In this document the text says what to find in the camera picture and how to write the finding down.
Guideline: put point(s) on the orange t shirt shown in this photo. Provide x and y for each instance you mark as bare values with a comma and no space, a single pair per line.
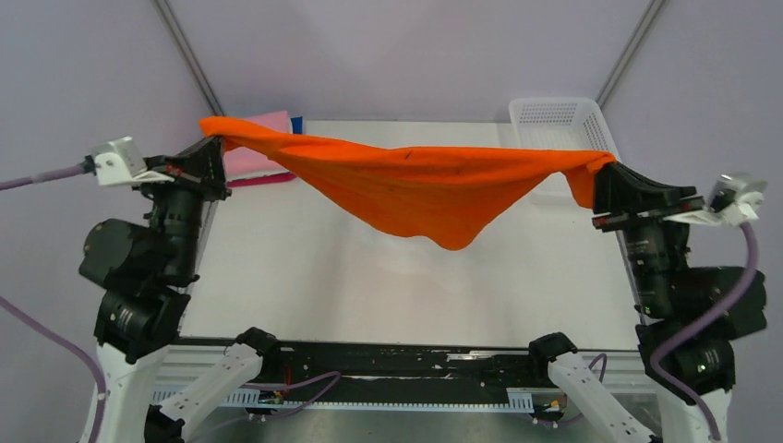
446,194

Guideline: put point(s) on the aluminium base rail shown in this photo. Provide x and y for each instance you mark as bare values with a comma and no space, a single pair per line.
256,399

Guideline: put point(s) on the red folded t shirt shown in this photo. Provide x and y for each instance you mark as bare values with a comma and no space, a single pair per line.
262,180

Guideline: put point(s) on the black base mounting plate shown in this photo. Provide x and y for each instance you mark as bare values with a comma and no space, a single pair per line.
404,374

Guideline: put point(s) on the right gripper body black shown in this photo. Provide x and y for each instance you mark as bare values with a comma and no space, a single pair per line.
657,200

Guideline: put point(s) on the aluminium frame post left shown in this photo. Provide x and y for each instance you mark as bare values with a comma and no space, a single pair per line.
182,43

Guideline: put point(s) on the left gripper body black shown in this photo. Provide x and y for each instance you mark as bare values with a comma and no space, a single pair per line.
191,180

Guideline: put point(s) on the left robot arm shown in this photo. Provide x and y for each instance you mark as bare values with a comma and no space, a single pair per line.
145,271

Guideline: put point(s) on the pink folded t shirt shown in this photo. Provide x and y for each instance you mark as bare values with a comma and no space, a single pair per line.
244,163

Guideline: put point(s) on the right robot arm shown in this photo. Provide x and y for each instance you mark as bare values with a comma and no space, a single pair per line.
690,316

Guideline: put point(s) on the blue folded t shirt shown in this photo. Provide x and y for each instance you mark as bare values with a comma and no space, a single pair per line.
297,125

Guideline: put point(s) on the white plastic basket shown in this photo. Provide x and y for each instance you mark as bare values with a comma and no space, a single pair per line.
561,123

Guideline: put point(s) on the aluminium frame post right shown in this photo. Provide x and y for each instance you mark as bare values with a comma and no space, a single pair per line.
644,26

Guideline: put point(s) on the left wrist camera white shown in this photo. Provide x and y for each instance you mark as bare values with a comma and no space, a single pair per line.
119,162

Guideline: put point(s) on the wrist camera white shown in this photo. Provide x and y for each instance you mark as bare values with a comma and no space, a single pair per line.
735,199
119,162

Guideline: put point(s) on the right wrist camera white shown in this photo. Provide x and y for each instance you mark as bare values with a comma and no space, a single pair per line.
735,199

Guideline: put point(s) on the aluminium frame post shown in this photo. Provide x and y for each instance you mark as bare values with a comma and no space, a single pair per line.
182,43
644,26

